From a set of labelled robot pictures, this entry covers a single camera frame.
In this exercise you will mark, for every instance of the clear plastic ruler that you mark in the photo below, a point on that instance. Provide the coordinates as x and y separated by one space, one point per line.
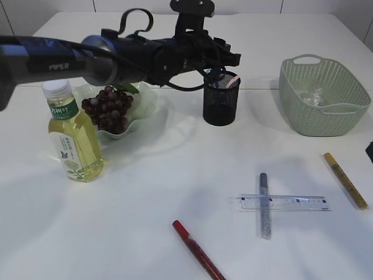
281 203

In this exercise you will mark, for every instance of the black mesh pen holder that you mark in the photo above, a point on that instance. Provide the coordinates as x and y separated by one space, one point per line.
220 105

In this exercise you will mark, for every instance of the gold glitter pen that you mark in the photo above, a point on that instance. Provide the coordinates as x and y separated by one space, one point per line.
348 186

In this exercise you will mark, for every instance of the green woven plastic basket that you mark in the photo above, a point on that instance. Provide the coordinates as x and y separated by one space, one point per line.
346 98

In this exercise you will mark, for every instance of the silver glitter pen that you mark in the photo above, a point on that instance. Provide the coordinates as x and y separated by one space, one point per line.
266 223

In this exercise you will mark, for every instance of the clear plastic sheet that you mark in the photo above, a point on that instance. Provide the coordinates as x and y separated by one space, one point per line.
314 97

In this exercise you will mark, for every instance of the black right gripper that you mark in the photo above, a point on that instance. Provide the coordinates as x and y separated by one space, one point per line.
369 151

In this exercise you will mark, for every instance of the pink scissors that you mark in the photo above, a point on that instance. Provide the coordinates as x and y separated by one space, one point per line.
233 82

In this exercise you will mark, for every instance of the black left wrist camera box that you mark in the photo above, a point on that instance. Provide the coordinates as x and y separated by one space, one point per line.
191 15

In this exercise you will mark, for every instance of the green wavy glass plate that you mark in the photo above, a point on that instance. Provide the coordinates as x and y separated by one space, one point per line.
144 105

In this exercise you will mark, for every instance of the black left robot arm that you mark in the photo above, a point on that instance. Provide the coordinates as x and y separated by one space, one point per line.
112 58

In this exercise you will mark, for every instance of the red glitter pen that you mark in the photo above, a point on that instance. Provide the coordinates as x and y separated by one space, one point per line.
201 257

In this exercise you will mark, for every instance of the yellow tea bottle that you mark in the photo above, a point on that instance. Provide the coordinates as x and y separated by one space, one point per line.
72 133

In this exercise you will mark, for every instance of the purple artificial grape bunch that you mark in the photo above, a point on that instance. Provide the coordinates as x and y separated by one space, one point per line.
109 108

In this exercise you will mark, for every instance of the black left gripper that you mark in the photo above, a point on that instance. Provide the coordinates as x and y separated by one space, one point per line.
203 54

